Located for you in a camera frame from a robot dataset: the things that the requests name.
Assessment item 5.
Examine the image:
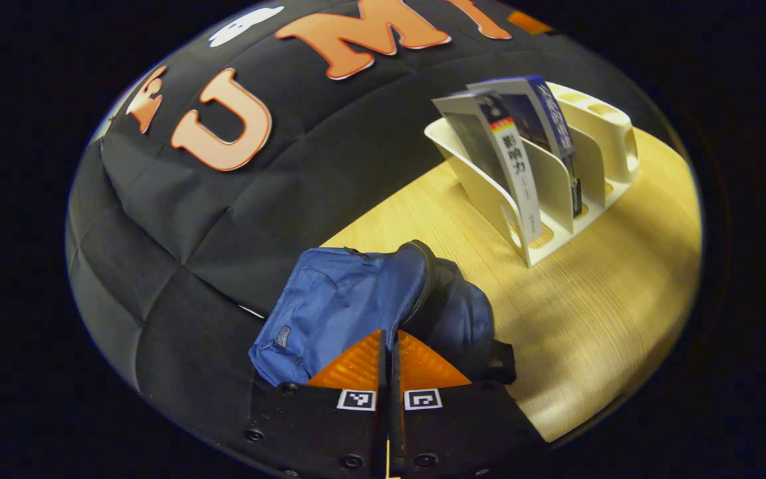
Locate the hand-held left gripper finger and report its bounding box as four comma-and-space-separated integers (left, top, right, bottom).
243, 329, 392, 479
393, 329, 550, 479

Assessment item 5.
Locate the blue schoolbag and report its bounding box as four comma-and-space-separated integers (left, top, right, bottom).
249, 239, 517, 388

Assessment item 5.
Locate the white spine book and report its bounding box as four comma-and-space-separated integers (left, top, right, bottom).
432, 90, 545, 245

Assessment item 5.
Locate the blue spine book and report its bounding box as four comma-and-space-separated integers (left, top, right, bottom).
466, 75, 583, 217

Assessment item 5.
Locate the white plastic bookshelf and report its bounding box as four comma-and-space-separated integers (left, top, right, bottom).
424, 81, 640, 268

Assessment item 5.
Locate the black backdrop cloth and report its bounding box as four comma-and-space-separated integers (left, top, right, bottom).
65, 0, 656, 433

